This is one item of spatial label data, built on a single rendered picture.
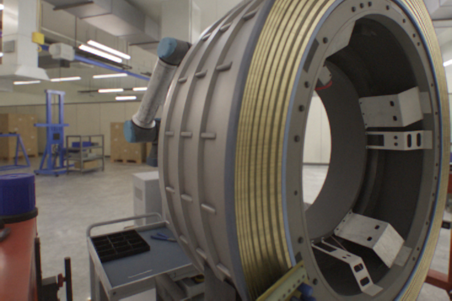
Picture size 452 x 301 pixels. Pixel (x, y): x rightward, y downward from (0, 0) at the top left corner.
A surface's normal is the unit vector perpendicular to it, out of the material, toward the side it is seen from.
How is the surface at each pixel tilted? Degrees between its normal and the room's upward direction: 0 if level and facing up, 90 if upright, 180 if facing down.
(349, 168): 72
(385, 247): 61
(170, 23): 90
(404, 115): 104
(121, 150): 90
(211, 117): 79
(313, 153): 90
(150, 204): 90
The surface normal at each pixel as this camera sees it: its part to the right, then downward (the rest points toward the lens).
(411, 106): 0.08, 0.27
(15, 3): -0.26, 0.02
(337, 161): -0.79, -0.23
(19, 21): 0.97, 0.00
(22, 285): 0.00, -1.00
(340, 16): 0.58, 0.02
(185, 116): 0.11, -0.07
